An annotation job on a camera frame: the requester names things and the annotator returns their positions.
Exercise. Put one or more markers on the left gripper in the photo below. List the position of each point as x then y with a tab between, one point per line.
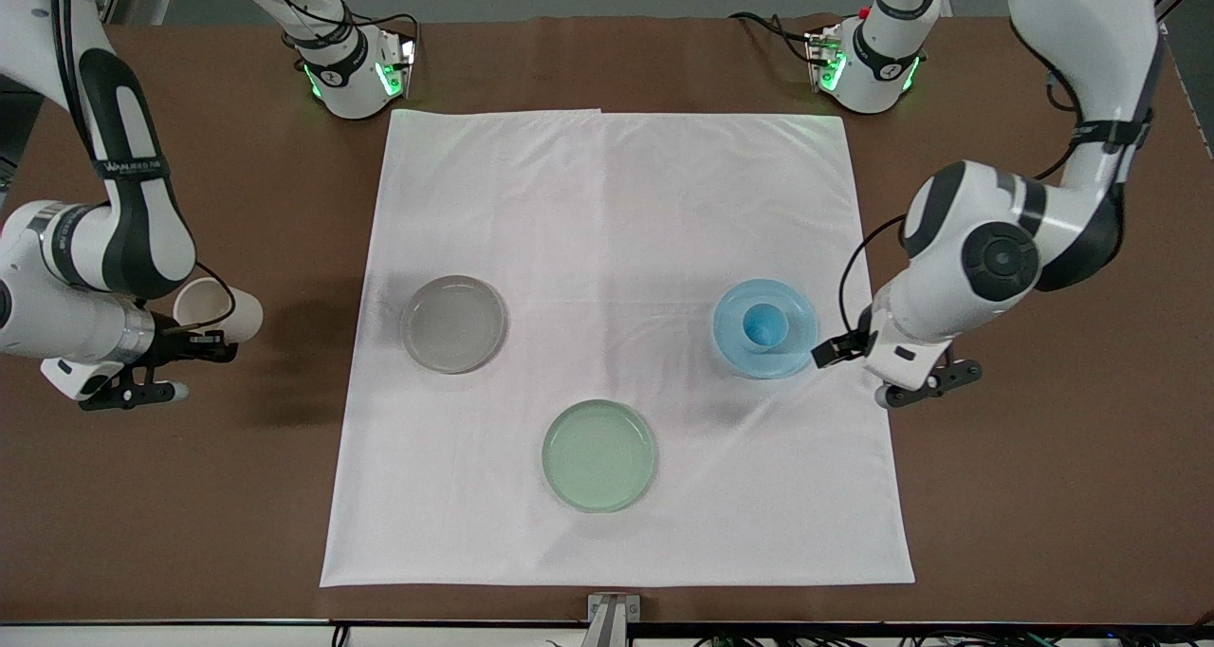
851	344

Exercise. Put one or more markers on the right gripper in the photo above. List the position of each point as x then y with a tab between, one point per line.
176	346

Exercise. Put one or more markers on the blue round plate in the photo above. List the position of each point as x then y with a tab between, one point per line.
735	353

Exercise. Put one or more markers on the gray round plate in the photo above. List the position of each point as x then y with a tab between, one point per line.
453	324

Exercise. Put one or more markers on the aluminium table edge bracket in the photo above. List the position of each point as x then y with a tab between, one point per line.
612	619

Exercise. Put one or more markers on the white square cloth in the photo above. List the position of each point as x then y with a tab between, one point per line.
616	249

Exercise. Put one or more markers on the silver right base connector box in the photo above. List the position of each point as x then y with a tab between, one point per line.
398	59

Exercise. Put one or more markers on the silver left base connector box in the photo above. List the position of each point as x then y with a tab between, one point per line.
823	54

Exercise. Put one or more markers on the green round plate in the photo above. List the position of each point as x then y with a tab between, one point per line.
598	456

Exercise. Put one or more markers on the silver base connector box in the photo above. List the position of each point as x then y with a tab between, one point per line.
823	54
398	59

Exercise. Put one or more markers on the blue cup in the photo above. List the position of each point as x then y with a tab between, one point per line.
764	327

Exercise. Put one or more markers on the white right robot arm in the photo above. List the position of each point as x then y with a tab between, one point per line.
38	315

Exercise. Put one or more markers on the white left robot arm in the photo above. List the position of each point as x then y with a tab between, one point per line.
1081	30

